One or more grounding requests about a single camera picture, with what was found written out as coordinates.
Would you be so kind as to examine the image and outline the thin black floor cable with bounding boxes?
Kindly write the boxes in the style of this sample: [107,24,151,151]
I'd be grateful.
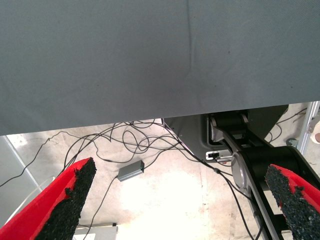
[161,119,260,240]
[83,174,120,240]
[0,129,83,188]

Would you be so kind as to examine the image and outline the dark grey robot base housing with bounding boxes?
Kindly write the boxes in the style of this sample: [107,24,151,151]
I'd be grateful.
[164,104,290,163]

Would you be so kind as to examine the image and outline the small grey adapter box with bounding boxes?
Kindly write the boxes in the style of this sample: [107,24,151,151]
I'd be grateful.
[117,160,146,183]

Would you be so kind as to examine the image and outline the aluminium frame post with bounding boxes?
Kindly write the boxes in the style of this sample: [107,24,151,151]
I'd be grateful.
[298,101,320,155]

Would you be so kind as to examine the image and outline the thin white cable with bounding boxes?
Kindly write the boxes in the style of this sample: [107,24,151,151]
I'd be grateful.
[3,176,56,225]

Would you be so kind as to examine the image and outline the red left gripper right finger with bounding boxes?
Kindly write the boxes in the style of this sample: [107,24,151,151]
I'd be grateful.
[264,163,320,240]

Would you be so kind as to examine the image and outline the black silver robot torso link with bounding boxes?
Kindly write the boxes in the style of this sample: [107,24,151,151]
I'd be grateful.
[208,113,313,240]

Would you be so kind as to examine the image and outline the dark grey table cloth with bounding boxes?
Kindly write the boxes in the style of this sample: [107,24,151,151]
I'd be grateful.
[0,0,320,137]

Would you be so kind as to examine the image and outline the light grey floor box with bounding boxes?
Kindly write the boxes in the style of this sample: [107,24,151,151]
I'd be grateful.
[74,223,118,240]

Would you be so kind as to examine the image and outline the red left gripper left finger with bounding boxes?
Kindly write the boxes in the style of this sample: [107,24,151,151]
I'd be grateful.
[0,157,97,240]

